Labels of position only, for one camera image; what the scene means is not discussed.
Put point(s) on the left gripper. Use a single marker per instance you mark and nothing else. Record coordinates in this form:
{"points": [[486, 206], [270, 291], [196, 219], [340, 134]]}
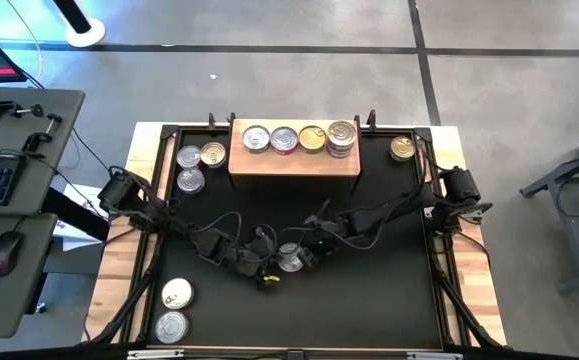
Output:
{"points": [[256, 257]]}

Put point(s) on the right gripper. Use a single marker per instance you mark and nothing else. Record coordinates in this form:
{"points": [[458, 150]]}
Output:
{"points": [[321, 232]]}

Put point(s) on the red label tin can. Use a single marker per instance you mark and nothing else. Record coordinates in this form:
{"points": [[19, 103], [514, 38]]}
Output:
{"points": [[188, 156], [284, 140], [289, 256], [176, 293]]}

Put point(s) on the blue white label tin can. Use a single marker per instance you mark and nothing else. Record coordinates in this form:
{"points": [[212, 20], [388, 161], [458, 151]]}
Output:
{"points": [[171, 327], [341, 133], [190, 180], [341, 153]]}

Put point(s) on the green tin can gold lid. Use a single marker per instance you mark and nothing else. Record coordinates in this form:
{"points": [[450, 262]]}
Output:
{"points": [[402, 148], [213, 154], [312, 138]]}

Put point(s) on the green tin can silver lid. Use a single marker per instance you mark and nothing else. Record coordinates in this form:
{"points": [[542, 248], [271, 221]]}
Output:
{"points": [[256, 138]]}

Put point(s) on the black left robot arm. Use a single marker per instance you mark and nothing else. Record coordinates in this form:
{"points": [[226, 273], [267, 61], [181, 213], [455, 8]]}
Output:
{"points": [[169, 225]]}

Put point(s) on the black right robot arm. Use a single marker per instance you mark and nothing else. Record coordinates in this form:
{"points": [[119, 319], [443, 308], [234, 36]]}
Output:
{"points": [[394, 210]]}

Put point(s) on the wooden shelf with black legs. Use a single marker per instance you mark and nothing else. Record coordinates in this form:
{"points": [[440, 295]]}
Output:
{"points": [[269, 162]]}

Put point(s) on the black table mat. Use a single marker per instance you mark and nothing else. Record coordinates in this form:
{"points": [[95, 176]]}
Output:
{"points": [[319, 320]]}

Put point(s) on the white paper sheet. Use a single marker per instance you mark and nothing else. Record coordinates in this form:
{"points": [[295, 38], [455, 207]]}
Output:
{"points": [[69, 239]]}

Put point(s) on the black desk beam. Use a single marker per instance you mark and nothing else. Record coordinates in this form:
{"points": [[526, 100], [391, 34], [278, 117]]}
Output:
{"points": [[71, 214]]}

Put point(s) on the black computer mouse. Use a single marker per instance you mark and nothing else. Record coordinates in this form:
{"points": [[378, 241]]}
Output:
{"points": [[5, 252]]}

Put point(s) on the black desk clamp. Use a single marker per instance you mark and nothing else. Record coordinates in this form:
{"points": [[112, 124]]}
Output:
{"points": [[4, 107], [36, 142]]}

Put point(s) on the white round stand base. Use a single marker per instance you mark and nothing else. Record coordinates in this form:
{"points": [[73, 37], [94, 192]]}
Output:
{"points": [[86, 36]]}

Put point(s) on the black stand pole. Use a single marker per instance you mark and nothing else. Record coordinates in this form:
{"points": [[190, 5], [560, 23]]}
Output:
{"points": [[75, 15]]}

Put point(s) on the silver metal bracket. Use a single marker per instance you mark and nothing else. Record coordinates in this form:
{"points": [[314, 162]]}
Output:
{"points": [[154, 355], [434, 356]]}

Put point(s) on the black metal table frame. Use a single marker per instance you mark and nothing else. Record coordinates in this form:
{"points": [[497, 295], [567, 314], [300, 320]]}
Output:
{"points": [[170, 131]]}

